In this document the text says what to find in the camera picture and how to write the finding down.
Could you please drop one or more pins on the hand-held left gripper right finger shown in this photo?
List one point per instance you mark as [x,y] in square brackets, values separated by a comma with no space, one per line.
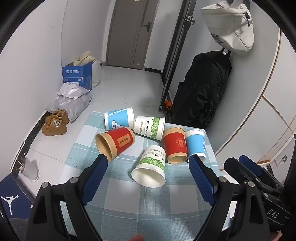
[202,179]

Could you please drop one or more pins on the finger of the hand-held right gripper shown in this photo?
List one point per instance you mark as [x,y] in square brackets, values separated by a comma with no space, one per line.
[251,163]
[234,170]

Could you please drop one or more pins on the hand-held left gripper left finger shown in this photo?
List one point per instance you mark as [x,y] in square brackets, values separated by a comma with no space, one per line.
[94,179]

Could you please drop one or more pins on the white green leaf paper cup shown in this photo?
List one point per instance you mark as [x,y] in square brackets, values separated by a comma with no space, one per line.
[153,161]
[149,127]

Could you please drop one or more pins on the blue white paper cup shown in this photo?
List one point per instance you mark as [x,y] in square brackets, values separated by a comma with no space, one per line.
[195,143]
[118,118]

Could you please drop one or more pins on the red kraft paper cup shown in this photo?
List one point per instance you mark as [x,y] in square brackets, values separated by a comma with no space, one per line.
[120,141]
[175,144]

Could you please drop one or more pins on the blue checked tablecloth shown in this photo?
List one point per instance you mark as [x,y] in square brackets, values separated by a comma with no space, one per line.
[129,208]

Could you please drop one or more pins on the white cabinet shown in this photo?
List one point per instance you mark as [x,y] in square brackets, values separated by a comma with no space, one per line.
[261,111]

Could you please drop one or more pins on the white waste bin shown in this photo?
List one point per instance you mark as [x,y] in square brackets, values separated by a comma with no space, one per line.
[31,170]

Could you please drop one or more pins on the grey plastic parcel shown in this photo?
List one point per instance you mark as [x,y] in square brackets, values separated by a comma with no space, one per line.
[72,90]
[71,106]

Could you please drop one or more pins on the orange small object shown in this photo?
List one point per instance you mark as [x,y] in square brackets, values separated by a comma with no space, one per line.
[167,105]

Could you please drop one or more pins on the blue shoe box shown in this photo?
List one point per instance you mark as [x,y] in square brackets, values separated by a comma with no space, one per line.
[13,197]

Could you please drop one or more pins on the black backpack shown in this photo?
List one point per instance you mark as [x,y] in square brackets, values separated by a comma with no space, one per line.
[201,92]

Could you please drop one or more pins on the white plastic bag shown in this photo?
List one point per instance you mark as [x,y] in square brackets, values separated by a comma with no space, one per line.
[96,74]

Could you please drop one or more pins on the blue cardboard box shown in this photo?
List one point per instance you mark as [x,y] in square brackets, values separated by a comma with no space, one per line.
[76,74]

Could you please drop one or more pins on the beige cloth bag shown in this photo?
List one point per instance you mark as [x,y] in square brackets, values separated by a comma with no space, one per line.
[84,58]

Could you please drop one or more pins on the white tote bag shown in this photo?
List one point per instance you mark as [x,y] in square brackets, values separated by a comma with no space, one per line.
[231,30]

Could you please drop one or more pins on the black metal stand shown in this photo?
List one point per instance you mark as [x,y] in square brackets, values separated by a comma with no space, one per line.
[175,46]

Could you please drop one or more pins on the grey door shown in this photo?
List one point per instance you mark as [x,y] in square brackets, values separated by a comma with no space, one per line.
[129,32]

